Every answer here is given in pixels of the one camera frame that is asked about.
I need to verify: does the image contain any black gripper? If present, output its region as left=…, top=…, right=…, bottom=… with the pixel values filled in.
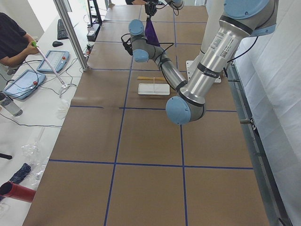
left=144, top=0, right=157, bottom=16
left=121, top=34, right=133, bottom=56

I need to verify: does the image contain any purple towel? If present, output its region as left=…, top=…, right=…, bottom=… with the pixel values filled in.
left=145, top=17, right=160, bottom=47

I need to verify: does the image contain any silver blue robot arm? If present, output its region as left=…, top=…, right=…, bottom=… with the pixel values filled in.
left=144, top=0, right=184, bottom=16
left=128, top=0, right=278, bottom=125

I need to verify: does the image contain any wooden rack rod far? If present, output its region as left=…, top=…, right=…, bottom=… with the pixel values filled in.
left=137, top=76, right=165, bottom=81

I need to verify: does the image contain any wooden rack rod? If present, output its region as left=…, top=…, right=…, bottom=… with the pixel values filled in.
left=137, top=76, right=165, bottom=81
left=137, top=77, right=166, bottom=81

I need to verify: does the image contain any wooden rack rod near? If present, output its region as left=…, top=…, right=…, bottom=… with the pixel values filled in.
left=137, top=77, right=166, bottom=81

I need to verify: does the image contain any white towel rack base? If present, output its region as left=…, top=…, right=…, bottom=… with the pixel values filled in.
left=138, top=83, right=170, bottom=96

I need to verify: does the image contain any black keyboard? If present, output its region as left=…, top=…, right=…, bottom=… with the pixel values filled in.
left=57, top=19, right=69, bottom=40

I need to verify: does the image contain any upper teach pendant tablet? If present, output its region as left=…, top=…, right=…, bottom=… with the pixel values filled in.
left=37, top=50, right=70, bottom=74

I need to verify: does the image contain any teach pendant tablet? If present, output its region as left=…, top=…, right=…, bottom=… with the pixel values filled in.
left=37, top=50, right=70, bottom=74
left=3, top=69, right=46, bottom=99

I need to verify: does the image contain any black computer mouse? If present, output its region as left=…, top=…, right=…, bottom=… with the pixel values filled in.
left=52, top=40, right=63, bottom=47

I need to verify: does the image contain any lower teach pendant tablet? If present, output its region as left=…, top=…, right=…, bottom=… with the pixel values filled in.
left=3, top=69, right=46, bottom=99

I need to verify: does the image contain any person in black shirt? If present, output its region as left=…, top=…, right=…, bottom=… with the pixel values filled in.
left=0, top=13, right=39, bottom=67

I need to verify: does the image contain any clear water bottle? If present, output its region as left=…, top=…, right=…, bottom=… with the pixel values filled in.
left=0, top=92, right=23, bottom=116

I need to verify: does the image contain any clear plastic wrap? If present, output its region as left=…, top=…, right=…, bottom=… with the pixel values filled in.
left=21, top=127, right=50, bottom=190

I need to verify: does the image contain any dark blue folded cloth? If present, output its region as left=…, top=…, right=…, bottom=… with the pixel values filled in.
left=9, top=163, right=31, bottom=184

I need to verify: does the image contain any red cylinder tube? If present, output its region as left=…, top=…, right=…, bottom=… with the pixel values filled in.
left=0, top=181, right=36, bottom=203

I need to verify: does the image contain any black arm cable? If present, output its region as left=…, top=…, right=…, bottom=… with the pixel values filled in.
left=155, top=35, right=259, bottom=95

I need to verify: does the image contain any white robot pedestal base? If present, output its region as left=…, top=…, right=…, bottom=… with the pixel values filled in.
left=186, top=0, right=224, bottom=80

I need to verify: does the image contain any grabber stick green handle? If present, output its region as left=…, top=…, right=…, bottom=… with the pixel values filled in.
left=31, top=41, right=72, bottom=89

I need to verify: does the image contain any aluminium frame post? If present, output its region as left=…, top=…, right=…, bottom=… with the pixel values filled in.
left=54, top=0, right=88, bottom=71

